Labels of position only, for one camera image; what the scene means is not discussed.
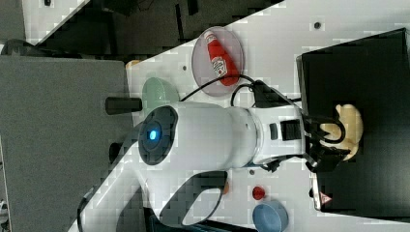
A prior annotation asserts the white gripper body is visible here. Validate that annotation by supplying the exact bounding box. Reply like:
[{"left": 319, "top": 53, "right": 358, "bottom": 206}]
[{"left": 254, "top": 105, "right": 306, "bottom": 164}]

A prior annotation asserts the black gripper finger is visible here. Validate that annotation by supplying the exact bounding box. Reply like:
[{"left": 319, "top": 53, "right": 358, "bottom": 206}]
[
  {"left": 306, "top": 145, "right": 350, "bottom": 172},
  {"left": 304, "top": 115, "right": 347, "bottom": 145}
]

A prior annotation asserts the yellow plush banana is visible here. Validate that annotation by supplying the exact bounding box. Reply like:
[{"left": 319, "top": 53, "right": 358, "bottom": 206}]
[{"left": 321, "top": 104, "right": 364, "bottom": 161}]

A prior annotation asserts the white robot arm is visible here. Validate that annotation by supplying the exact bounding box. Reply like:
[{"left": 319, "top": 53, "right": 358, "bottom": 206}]
[{"left": 68, "top": 101, "right": 349, "bottom": 232}]

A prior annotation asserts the black toaster oven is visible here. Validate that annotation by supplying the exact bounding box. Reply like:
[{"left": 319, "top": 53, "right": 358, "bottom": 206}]
[{"left": 297, "top": 29, "right": 410, "bottom": 222}]

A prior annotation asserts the blue bowl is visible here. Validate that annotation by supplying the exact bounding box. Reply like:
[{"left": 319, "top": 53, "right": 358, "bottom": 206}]
[{"left": 252, "top": 200, "right": 289, "bottom": 232}]

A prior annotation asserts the red plush ketchup bottle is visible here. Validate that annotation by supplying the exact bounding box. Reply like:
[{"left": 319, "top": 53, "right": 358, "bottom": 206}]
[{"left": 204, "top": 31, "right": 240, "bottom": 86}]

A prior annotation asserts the grey round plate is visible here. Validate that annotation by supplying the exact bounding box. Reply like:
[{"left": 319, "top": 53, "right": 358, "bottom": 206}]
[{"left": 191, "top": 26, "right": 245, "bottom": 97}]

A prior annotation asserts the green perforated colander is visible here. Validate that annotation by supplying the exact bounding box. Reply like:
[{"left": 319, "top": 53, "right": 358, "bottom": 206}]
[{"left": 142, "top": 77, "right": 180, "bottom": 110}]

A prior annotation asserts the grey partition panel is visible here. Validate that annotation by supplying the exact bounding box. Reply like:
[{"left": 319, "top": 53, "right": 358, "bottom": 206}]
[{"left": 0, "top": 56, "right": 132, "bottom": 232}]

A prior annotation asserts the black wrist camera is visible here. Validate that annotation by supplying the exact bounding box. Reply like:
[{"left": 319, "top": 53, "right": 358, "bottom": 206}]
[{"left": 251, "top": 80, "right": 290, "bottom": 108}]

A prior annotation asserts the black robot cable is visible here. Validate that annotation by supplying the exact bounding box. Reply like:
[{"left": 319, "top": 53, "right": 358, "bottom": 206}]
[{"left": 179, "top": 74, "right": 303, "bottom": 107}]

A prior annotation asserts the black cylinder post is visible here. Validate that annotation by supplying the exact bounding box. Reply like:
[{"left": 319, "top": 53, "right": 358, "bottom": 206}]
[{"left": 104, "top": 97, "right": 143, "bottom": 115}]

